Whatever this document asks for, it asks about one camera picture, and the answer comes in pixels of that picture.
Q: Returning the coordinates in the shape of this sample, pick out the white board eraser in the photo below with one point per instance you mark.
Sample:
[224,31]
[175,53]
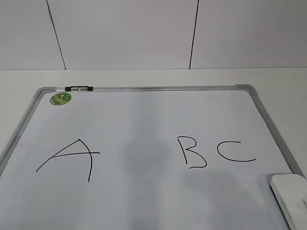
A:
[290,191]

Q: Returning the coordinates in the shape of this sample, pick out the white board with aluminium frame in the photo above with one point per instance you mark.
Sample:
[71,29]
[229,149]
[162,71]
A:
[153,158]

